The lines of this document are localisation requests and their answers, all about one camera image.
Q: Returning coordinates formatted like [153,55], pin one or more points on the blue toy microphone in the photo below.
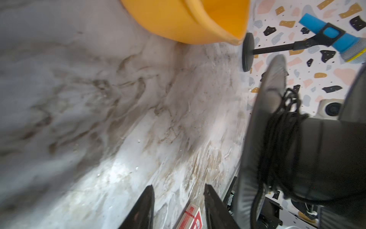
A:
[352,49]

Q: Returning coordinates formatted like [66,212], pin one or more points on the black microphone stand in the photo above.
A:
[274,48]

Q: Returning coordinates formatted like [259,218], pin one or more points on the grey perforated cable spool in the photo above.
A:
[320,162]

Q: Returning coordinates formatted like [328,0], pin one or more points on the yellow plastic bin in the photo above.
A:
[193,21]

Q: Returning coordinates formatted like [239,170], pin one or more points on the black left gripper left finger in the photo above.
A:
[141,215]

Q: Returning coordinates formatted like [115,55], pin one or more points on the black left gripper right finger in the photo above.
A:
[217,215]

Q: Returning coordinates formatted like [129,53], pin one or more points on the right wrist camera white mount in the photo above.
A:
[329,109]

